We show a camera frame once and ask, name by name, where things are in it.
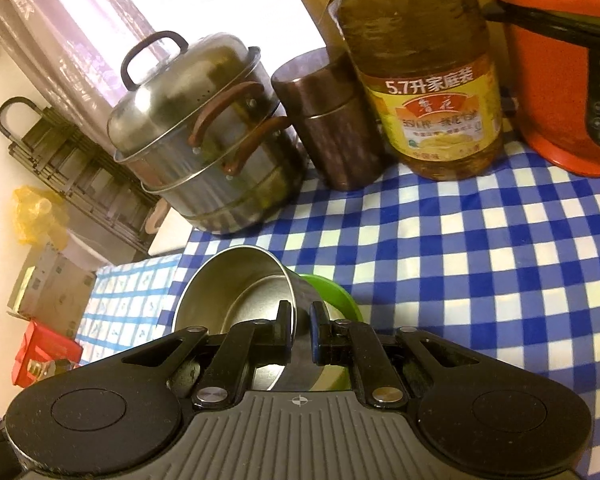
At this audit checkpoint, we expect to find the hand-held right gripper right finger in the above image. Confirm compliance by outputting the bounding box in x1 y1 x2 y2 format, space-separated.
310 301 481 407

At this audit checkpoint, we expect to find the brown metal canister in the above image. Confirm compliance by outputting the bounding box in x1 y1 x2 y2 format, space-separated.
271 47 386 191

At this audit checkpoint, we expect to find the red electric pressure cooker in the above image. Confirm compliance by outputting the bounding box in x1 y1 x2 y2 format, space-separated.
482 0 600 177

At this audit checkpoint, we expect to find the cardboard box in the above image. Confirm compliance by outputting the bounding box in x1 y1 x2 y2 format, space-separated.
7 242 98 322

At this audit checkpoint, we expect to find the black folding rack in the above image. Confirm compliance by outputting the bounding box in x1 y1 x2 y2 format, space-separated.
0 97 161 256

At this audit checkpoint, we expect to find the blue white checkered tablecloth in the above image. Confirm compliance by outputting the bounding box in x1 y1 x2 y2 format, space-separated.
172 140 600 426

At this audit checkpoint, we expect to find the white plastic container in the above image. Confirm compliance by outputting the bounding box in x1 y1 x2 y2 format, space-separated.
62 229 112 273

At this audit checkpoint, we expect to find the stainless steel steamer pot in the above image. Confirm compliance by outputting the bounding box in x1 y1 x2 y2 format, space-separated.
106 31 308 235

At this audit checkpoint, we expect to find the stainless steel bowl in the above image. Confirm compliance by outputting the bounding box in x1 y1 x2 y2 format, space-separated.
172 245 331 393

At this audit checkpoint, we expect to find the yellow plastic bag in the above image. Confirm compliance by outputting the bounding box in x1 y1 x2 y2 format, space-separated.
12 185 70 250

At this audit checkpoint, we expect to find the white cutting board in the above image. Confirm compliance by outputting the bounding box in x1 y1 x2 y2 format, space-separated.
146 204 196 257

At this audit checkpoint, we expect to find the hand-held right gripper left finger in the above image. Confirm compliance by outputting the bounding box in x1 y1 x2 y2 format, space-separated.
122 300 293 407

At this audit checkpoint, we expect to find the cooking oil bottle yellow cap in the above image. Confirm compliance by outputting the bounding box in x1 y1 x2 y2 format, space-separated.
330 0 505 182

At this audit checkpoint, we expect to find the sheer pink curtain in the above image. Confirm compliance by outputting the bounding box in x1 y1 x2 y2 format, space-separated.
0 0 181 126

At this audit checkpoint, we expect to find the green plastic bowl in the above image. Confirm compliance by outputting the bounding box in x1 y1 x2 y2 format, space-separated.
297 274 365 391

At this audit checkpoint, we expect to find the light blue patterned cloth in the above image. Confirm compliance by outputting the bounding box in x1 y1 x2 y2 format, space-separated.
75 254 183 366

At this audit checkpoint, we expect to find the red box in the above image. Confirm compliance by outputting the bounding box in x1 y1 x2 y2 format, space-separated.
11 320 84 388

